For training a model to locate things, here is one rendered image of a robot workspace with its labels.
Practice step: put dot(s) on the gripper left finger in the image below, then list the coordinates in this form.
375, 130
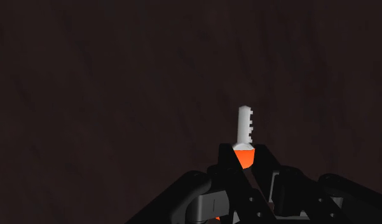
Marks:
227, 173

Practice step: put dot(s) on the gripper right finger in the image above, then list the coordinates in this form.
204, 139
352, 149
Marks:
289, 186

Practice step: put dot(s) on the white and orange key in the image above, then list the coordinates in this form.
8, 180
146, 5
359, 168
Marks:
245, 130

